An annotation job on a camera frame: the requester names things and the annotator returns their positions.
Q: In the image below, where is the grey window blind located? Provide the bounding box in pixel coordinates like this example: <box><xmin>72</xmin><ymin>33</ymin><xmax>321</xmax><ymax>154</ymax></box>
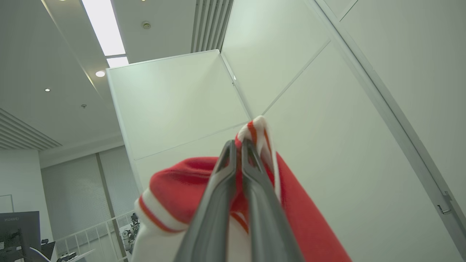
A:
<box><xmin>40</xmin><ymin>146</ymin><xmax>142</xmax><ymax>241</ymax></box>

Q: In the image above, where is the long ceiling light strip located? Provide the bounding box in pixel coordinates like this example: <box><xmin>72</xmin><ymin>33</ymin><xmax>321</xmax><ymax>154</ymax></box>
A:
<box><xmin>81</xmin><ymin>0</ymin><xmax>130</xmax><ymax>68</ymax></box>

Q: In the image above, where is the grey aluminium wall rail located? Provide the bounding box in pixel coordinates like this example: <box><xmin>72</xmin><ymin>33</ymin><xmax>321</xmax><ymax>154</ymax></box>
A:
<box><xmin>306</xmin><ymin>0</ymin><xmax>466</xmax><ymax>255</ymax></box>

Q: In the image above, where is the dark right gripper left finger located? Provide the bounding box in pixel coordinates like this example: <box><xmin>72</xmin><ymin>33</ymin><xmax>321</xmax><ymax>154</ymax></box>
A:
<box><xmin>174</xmin><ymin>140</ymin><xmax>237</xmax><ymax>262</ymax></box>

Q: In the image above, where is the white metal railing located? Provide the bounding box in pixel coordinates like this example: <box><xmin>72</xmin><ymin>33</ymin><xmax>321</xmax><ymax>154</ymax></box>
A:
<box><xmin>55</xmin><ymin>211</ymin><xmax>136</xmax><ymax>262</ymax></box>

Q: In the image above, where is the dark computer monitor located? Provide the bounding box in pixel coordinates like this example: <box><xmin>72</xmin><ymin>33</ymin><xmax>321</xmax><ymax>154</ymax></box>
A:
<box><xmin>0</xmin><ymin>211</ymin><xmax>41</xmax><ymax>255</ymax></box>

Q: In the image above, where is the slatted ceiling air vent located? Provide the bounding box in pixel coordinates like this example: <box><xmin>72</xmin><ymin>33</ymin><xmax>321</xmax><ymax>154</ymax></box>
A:
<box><xmin>191</xmin><ymin>0</ymin><xmax>233</xmax><ymax>53</ymax></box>

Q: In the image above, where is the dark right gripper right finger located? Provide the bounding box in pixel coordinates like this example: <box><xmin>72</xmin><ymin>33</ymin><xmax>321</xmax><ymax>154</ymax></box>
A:
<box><xmin>241</xmin><ymin>138</ymin><xmax>304</xmax><ymax>262</ymax></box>

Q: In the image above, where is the white partition panel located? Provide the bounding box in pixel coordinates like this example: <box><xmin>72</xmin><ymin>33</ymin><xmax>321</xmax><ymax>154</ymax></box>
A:
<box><xmin>106</xmin><ymin>49</ymin><xmax>253</xmax><ymax>193</ymax></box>

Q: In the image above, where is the small metal wall latch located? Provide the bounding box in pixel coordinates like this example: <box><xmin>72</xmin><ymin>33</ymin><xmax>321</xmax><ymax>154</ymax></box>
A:
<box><xmin>437</xmin><ymin>192</ymin><xmax>454</xmax><ymax>215</ymax></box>

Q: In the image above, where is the red basketball jersey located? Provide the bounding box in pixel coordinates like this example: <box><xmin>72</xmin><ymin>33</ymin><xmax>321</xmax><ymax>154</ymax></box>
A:
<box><xmin>130</xmin><ymin>116</ymin><xmax>353</xmax><ymax>262</ymax></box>

